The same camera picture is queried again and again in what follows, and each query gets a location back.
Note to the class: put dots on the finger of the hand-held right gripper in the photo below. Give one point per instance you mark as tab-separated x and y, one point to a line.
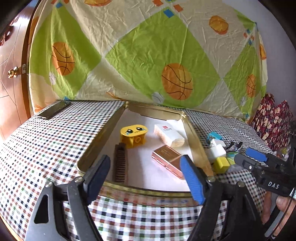
245	162
255	154

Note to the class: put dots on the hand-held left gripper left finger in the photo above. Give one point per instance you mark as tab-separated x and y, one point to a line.
97	178

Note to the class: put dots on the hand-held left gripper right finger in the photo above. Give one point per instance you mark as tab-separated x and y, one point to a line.
192	180

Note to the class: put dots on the green label plastic box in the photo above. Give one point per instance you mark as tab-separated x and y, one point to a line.
231	160

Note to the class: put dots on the yellow toy block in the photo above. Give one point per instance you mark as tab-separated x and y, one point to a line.
220	165

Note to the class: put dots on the brown comb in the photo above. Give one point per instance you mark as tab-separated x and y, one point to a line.
120	164

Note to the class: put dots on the white charger plug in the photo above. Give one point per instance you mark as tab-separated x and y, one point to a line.
215	153

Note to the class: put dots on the white toy block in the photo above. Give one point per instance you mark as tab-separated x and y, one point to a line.
219	142

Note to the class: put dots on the brown box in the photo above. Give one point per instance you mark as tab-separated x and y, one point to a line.
166	157

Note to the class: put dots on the blue toy block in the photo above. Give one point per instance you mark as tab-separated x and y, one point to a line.
214	135

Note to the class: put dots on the white red card pack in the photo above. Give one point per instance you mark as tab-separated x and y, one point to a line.
168	135

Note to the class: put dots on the gold tin box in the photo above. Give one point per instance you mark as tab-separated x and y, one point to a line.
148	148

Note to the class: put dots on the yellow crying face box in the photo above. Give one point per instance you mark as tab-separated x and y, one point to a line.
133	136

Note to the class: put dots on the person's right hand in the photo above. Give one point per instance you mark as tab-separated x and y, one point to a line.
283	202

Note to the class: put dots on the red plaid bear cloth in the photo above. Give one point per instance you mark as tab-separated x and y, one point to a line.
270	115

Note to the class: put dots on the checkered tablecloth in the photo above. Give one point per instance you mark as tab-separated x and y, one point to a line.
46	143

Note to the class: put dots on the dark flat remote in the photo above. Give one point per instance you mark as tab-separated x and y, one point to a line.
54	110

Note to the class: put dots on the wooden door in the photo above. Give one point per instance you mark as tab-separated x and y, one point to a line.
11	104

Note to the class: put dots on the basketball print bed sheet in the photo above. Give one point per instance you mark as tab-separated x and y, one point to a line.
138	58

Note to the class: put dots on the red door decoration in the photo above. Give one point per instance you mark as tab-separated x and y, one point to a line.
7	34

